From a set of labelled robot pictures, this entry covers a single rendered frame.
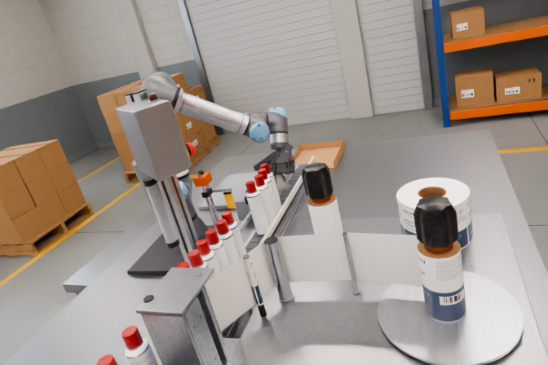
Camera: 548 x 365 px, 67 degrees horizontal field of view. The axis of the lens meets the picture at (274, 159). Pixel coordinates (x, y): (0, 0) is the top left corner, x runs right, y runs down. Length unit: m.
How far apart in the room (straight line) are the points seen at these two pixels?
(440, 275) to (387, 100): 4.79
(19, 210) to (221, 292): 3.61
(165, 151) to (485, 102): 4.20
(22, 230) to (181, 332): 3.75
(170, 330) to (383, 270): 0.53
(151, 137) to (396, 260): 0.68
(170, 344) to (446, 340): 0.57
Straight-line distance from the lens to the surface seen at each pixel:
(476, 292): 1.14
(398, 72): 5.56
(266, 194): 1.49
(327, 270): 1.14
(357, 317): 1.10
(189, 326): 0.86
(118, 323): 1.47
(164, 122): 1.07
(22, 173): 4.56
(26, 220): 4.57
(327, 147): 2.34
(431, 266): 0.96
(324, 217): 1.22
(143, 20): 6.84
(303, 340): 1.08
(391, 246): 1.06
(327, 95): 5.77
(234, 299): 1.10
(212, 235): 1.19
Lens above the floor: 1.62
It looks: 20 degrees down
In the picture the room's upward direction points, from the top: 14 degrees counter-clockwise
